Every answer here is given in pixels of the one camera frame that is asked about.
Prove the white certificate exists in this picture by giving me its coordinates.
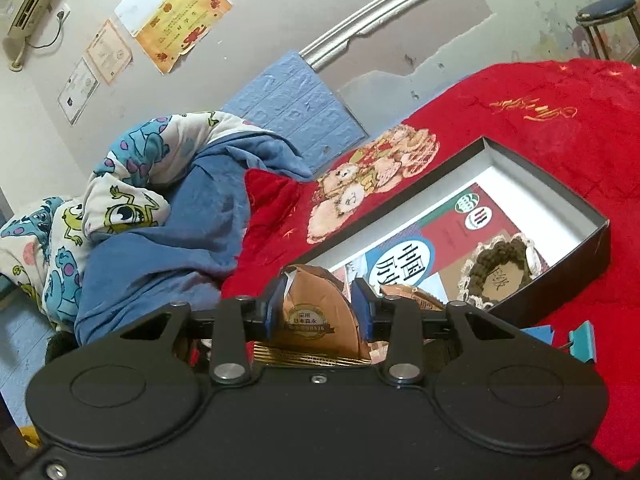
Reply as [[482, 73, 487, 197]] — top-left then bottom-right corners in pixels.
[[56, 57, 100, 126]]

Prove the brown-bordered certificate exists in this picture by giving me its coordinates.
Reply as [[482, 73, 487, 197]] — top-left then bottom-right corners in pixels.
[[84, 20, 133, 86]]

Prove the orange certificate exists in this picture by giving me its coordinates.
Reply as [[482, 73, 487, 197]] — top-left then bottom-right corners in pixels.
[[136, 0, 234, 76]]

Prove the teal binder clip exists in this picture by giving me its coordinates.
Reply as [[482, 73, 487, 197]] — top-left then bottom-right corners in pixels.
[[567, 322, 598, 365]]

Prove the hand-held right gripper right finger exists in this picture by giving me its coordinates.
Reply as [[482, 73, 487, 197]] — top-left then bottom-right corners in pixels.
[[351, 277, 522, 389]]

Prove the white wall moulding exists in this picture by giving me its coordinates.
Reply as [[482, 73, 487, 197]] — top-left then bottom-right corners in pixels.
[[299, 0, 473, 68]]

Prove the white paper sheet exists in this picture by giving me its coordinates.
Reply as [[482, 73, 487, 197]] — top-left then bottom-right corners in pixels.
[[115, 0, 176, 37]]

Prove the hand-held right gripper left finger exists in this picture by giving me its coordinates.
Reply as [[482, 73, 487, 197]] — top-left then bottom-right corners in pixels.
[[117, 277, 292, 387]]

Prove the blue foam wall panel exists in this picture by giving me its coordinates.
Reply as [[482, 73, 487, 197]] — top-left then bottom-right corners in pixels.
[[222, 50, 371, 176]]

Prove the blue round stool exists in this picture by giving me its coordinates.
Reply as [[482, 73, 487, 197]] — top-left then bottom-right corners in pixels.
[[575, 0, 640, 65]]

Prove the printed book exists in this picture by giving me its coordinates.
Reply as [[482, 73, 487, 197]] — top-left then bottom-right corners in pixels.
[[345, 184, 548, 311]]

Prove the red printed blanket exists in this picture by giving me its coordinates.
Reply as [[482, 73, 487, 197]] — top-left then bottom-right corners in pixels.
[[220, 59, 640, 471]]

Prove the blue binder clip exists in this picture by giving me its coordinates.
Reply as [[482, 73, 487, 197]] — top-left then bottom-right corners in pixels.
[[522, 325, 553, 346]]

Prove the brown lace-trimmed scrunchie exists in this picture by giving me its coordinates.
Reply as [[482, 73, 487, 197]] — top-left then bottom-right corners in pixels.
[[457, 232, 548, 312]]

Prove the blue cartoon quilt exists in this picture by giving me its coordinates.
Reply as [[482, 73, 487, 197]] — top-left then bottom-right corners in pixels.
[[0, 110, 316, 347]]

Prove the black cardboard box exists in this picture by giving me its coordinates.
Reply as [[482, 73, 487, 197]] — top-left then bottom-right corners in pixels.
[[305, 136, 612, 317]]

